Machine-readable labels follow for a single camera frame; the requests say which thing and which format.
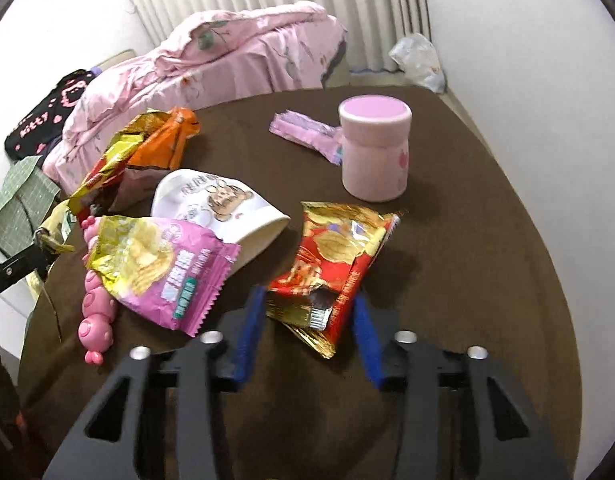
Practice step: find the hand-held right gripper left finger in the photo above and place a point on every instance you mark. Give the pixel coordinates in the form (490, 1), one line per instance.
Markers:
(250, 330)

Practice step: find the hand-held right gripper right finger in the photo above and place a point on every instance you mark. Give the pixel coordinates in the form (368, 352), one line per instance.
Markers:
(367, 340)

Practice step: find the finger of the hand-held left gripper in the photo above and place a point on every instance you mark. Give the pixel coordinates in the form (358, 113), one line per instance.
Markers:
(12, 270)

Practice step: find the red potato chip bag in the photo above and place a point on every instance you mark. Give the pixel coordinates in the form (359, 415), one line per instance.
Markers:
(332, 255)

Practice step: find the pink potato chip bag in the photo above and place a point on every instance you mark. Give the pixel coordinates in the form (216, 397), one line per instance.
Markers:
(162, 270)

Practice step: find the yellow and red snack bag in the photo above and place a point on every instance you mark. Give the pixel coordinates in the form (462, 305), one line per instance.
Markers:
(107, 160)

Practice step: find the orange snack bag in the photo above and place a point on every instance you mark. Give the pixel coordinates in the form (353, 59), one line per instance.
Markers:
(162, 145)

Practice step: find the green checked cloth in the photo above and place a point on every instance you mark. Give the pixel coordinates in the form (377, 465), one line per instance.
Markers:
(17, 200)

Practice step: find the pink caterpillar toy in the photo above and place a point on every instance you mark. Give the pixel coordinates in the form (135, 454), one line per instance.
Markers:
(97, 310)

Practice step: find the white bear print snack bag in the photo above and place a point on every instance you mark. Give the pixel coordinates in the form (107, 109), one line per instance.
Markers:
(212, 200)

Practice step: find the pink purple wrapper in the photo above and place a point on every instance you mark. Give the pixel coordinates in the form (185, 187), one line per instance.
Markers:
(302, 130)

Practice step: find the beige board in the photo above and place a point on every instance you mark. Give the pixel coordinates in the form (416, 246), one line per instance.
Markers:
(117, 57)

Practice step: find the pink floral bed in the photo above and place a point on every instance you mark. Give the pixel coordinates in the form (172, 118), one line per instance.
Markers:
(237, 60)

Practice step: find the clear plastic bag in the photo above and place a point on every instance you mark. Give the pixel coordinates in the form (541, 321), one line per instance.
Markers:
(417, 60)

